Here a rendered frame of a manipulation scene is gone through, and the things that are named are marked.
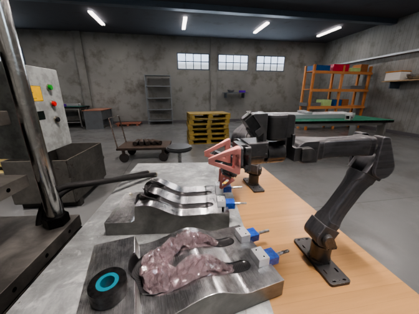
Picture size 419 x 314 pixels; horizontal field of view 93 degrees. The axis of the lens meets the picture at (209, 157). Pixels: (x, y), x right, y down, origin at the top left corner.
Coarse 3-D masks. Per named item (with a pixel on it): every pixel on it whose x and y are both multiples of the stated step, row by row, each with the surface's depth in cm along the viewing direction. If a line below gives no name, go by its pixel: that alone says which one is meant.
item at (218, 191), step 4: (216, 184) 94; (228, 184) 96; (216, 188) 93; (224, 188) 94; (228, 188) 94; (232, 188) 96; (236, 188) 96; (216, 192) 94; (220, 192) 94; (224, 192) 94; (228, 192) 94
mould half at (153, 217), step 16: (160, 192) 89; (128, 208) 88; (144, 208) 77; (160, 208) 78; (176, 208) 83; (208, 208) 83; (224, 208) 83; (112, 224) 78; (128, 224) 79; (144, 224) 79; (160, 224) 80; (176, 224) 80; (192, 224) 80; (208, 224) 81; (224, 224) 81
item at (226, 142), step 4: (224, 140) 54; (228, 140) 53; (220, 144) 53; (224, 144) 53; (228, 144) 54; (212, 148) 53; (216, 148) 53; (228, 148) 54; (208, 152) 53; (208, 156) 53; (228, 156) 55; (232, 156) 54; (220, 160) 54; (224, 160) 55; (228, 160) 55; (232, 160) 54
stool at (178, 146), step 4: (172, 144) 284; (176, 144) 284; (180, 144) 284; (184, 144) 284; (188, 144) 284; (168, 148) 263; (172, 148) 261; (176, 148) 261; (180, 148) 261; (184, 148) 261; (188, 148) 265; (172, 152) 260; (176, 152) 257; (180, 152) 259; (184, 152) 261; (180, 156) 276; (180, 160) 278
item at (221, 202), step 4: (216, 196) 87; (220, 196) 87; (224, 196) 87; (216, 200) 87; (220, 200) 84; (224, 200) 84; (228, 200) 86; (232, 200) 86; (220, 204) 83; (224, 204) 83; (228, 204) 84; (232, 204) 84; (236, 204) 86; (228, 208) 85; (232, 208) 85
